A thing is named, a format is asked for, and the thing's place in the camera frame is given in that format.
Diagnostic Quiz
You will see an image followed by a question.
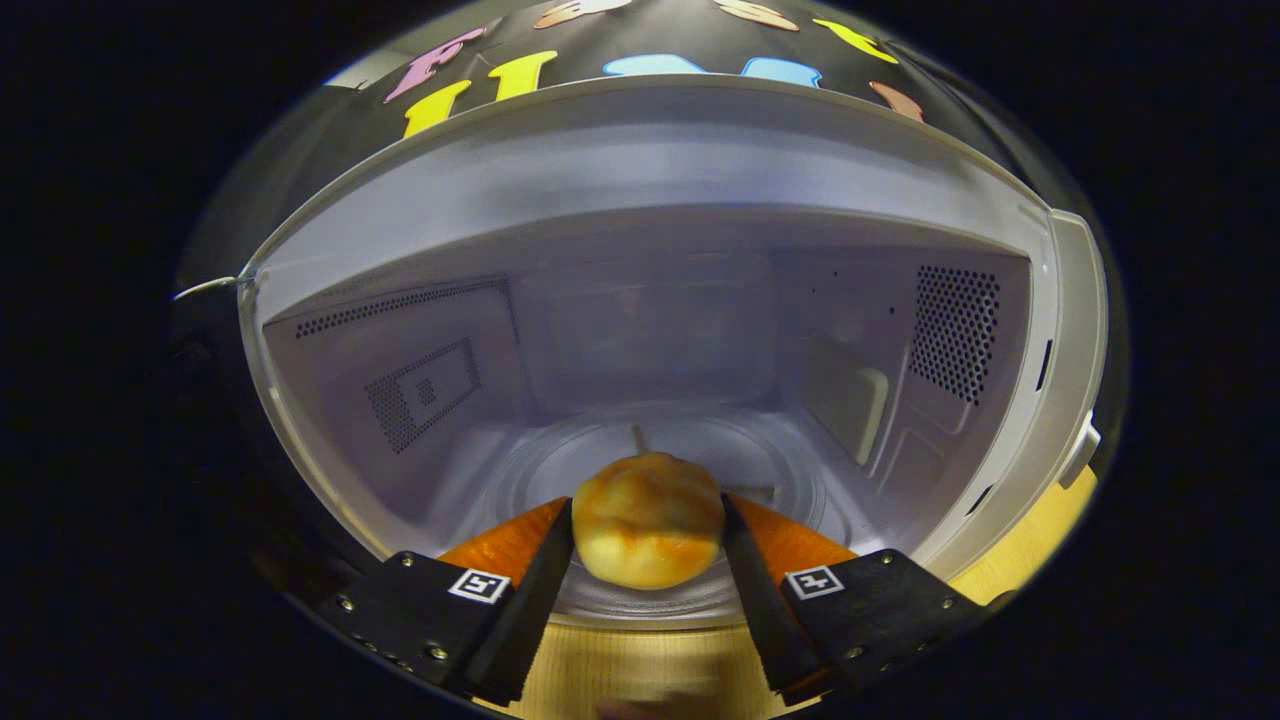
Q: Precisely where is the black backdrop cloth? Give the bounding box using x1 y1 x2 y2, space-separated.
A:
320 0 1011 171

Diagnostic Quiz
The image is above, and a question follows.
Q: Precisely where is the white microwave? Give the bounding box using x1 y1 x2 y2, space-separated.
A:
175 75 1111 631

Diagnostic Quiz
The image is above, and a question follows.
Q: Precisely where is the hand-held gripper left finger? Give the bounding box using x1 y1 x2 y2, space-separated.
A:
315 497 576 706

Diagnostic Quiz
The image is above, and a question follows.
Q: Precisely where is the golden bread roll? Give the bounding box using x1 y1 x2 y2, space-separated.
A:
572 452 726 591

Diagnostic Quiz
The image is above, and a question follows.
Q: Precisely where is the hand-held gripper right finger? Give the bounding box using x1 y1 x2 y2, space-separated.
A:
720 493 991 706

